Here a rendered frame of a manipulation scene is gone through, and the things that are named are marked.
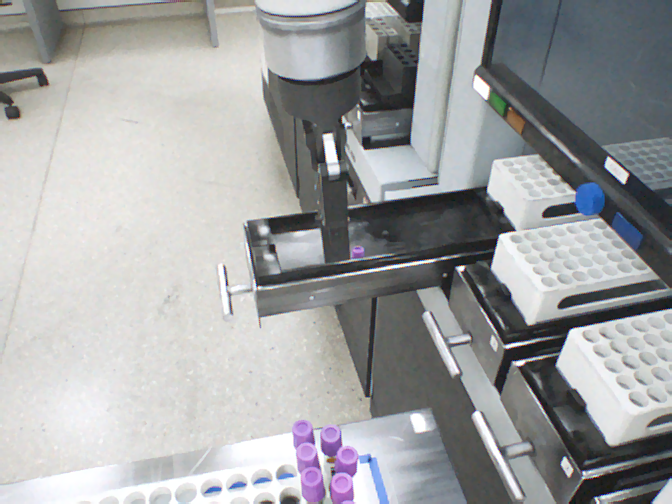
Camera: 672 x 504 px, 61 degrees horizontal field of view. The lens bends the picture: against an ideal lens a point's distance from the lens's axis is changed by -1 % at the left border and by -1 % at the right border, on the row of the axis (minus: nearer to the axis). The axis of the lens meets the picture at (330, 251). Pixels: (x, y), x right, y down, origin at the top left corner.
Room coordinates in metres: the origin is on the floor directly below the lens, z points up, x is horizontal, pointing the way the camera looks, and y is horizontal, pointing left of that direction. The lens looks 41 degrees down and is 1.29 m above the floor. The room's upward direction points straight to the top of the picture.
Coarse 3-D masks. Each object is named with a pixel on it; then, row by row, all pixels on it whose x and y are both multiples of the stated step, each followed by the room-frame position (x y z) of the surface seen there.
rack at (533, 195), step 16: (496, 160) 0.68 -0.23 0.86; (512, 160) 0.68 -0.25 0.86; (528, 160) 0.69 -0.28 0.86; (496, 176) 0.66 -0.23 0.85; (512, 176) 0.64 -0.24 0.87; (528, 176) 0.65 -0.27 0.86; (544, 176) 0.66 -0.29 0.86; (496, 192) 0.65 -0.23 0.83; (512, 192) 0.62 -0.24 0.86; (528, 192) 0.61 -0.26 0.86; (544, 192) 0.62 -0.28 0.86; (560, 192) 0.62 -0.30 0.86; (512, 208) 0.61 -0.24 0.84; (528, 208) 0.59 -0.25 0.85; (544, 208) 0.59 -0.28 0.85; (560, 208) 0.65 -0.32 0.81; (576, 208) 0.65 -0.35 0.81; (528, 224) 0.59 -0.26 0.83; (544, 224) 0.59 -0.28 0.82
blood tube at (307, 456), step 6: (306, 444) 0.21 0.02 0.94; (312, 444) 0.21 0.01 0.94; (300, 450) 0.20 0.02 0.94; (306, 450) 0.20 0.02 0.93; (312, 450) 0.20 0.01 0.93; (300, 456) 0.20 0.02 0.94; (306, 456) 0.20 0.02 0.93; (312, 456) 0.20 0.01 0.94; (300, 462) 0.20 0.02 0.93; (306, 462) 0.19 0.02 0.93; (312, 462) 0.19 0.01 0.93; (318, 462) 0.20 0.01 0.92; (300, 468) 0.20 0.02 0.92; (318, 468) 0.20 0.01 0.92; (300, 474) 0.19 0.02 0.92
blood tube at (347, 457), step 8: (344, 448) 0.20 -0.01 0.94; (352, 448) 0.20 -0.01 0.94; (336, 456) 0.20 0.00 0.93; (344, 456) 0.20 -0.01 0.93; (352, 456) 0.20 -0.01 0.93; (336, 464) 0.20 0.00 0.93; (344, 464) 0.19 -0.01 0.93; (352, 464) 0.19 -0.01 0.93; (336, 472) 0.20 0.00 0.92; (344, 472) 0.19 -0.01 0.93; (352, 472) 0.19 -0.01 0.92
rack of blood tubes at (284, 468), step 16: (256, 464) 0.22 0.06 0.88; (272, 464) 0.22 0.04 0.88; (288, 464) 0.22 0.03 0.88; (176, 480) 0.21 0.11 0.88; (192, 480) 0.21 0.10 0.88; (208, 480) 0.21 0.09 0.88; (224, 480) 0.21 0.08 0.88; (240, 480) 0.21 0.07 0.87; (256, 480) 0.21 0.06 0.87; (272, 480) 0.21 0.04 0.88; (80, 496) 0.20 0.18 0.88; (96, 496) 0.20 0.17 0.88; (112, 496) 0.20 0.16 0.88; (128, 496) 0.20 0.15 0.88; (144, 496) 0.20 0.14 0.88; (160, 496) 0.20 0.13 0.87; (176, 496) 0.20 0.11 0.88; (192, 496) 0.20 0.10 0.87; (224, 496) 0.20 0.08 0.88; (240, 496) 0.20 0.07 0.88; (256, 496) 0.20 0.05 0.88; (272, 496) 0.20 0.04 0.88; (288, 496) 0.22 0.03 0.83
